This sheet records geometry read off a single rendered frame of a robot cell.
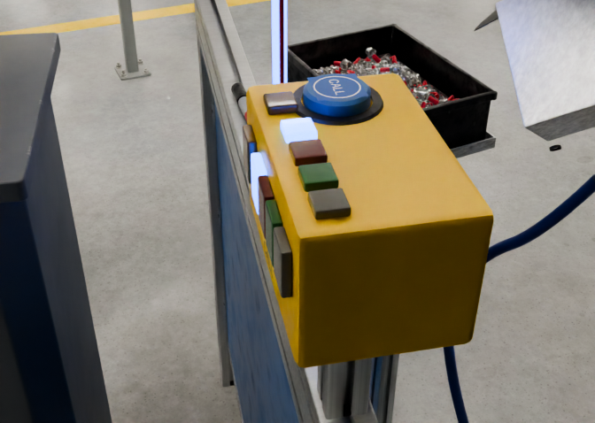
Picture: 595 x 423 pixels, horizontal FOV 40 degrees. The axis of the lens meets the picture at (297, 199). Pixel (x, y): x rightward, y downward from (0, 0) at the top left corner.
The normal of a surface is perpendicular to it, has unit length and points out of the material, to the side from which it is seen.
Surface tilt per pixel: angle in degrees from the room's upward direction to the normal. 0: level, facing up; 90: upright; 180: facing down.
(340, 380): 90
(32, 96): 0
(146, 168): 0
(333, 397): 90
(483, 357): 0
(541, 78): 55
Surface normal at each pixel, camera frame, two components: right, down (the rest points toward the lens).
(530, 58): -0.56, -0.12
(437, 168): 0.00, -0.82
